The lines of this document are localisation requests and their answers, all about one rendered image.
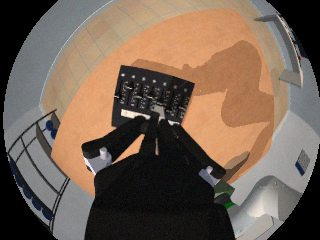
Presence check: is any black lighting desk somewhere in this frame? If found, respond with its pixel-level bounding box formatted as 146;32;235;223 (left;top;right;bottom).
111;65;195;128

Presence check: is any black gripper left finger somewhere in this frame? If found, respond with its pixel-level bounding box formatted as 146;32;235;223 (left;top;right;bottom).
81;105;160;185

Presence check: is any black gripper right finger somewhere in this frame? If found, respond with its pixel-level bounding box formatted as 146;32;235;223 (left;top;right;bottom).
157;106;226;189

